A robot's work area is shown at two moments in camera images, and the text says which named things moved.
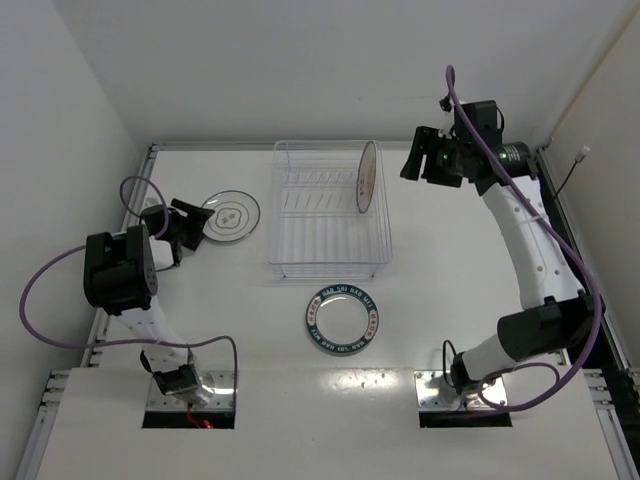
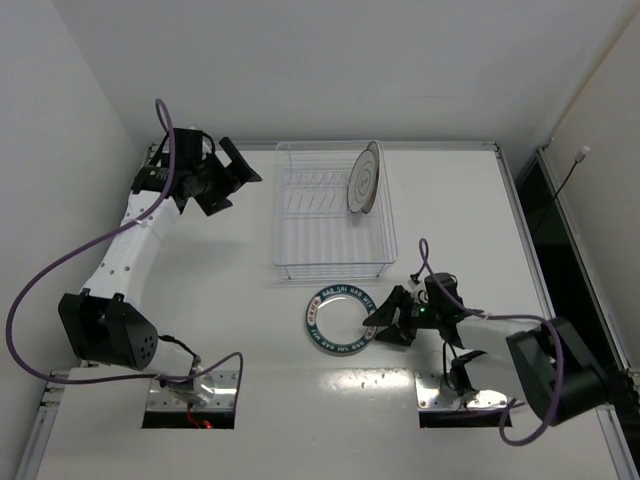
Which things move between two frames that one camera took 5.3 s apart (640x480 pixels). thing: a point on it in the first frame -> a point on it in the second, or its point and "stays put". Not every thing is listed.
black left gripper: x=185 y=226 -> x=216 y=176
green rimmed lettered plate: x=342 y=320 stays put
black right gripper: x=432 y=157 -> x=405 y=315
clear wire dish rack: x=317 y=229 stays put
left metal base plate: x=220 y=382 stays put
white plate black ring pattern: x=236 y=215 -> x=362 y=178
